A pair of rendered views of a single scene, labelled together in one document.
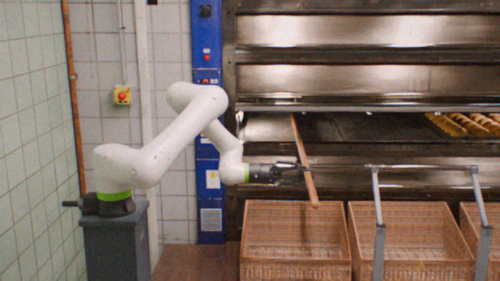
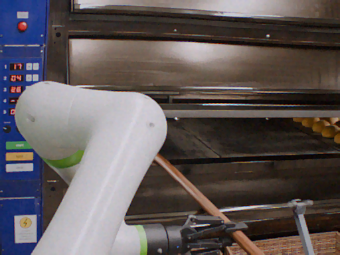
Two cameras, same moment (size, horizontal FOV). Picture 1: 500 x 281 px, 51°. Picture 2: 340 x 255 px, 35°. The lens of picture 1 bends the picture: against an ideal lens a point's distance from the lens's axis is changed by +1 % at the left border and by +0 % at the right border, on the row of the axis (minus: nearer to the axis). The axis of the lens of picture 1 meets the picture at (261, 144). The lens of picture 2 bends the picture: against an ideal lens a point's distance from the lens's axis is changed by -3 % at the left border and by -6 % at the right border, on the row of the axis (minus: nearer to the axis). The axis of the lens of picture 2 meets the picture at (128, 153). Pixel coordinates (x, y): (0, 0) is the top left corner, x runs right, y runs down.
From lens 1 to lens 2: 121 cm
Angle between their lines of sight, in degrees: 18
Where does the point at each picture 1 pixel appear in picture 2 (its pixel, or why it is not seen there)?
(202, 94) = (125, 116)
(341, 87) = (228, 77)
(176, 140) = (103, 240)
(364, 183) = (247, 218)
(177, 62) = not seen: outside the picture
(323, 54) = (206, 26)
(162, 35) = not seen: outside the picture
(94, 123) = not seen: outside the picture
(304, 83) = (176, 70)
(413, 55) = (321, 34)
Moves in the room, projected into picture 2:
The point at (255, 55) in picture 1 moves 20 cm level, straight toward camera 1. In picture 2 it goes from (102, 24) to (121, 32)
